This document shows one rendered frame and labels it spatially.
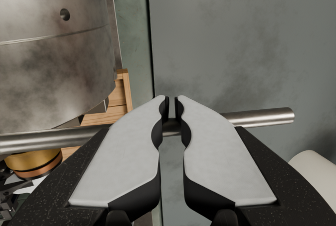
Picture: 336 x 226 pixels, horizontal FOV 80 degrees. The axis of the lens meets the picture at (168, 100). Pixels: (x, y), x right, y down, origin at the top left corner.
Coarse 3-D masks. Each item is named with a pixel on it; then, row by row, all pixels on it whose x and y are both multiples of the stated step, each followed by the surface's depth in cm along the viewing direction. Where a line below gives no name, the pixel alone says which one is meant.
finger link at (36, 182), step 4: (12, 176) 34; (16, 176) 34; (44, 176) 35; (8, 180) 34; (12, 180) 34; (16, 180) 34; (20, 180) 34; (32, 180) 34; (36, 180) 34; (40, 180) 35; (4, 184) 33; (36, 184) 34; (24, 188) 35; (28, 188) 35; (32, 188) 36; (16, 192) 35; (20, 192) 35; (24, 192) 36; (28, 192) 36
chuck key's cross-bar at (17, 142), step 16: (240, 112) 14; (256, 112) 14; (272, 112) 14; (288, 112) 14; (64, 128) 12; (80, 128) 12; (96, 128) 12; (176, 128) 13; (0, 144) 11; (16, 144) 11; (32, 144) 12; (48, 144) 12; (64, 144) 12; (80, 144) 12
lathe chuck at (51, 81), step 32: (96, 32) 24; (0, 64) 16; (32, 64) 18; (64, 64) 20; (96, 64) 24; (0, 96) 17; (32, 96) 19; (64, 96) 21; (96, 96) 25; (0, 128) 18; (32, 128) 19
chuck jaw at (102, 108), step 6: (102, 102) 31; (108, 102) 35; (96, 108) 32; (102, 108) 32; (84, 114) 32; (72, 120) 32; (78, 120) 32; (60, 126) 32; (66, 126) 32; (72, 126) 32
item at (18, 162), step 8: (24, 152) 30; (32, 152) 31; (40, 152) 32; (48, 152) 33; (56, 152) 35; (8, 160) 31; (16, 160) 31; (24, 160) 31; (32, 160) 32; (40, 160) 32; (48, 160) 33; (56, 160) 35; (16, 168) 32; (24, 168) 32; (32, 168) 33; (40, 168) 33; (48, 168) 34; (24, 176) 33; (32, 176) 33; (40, 176) 34
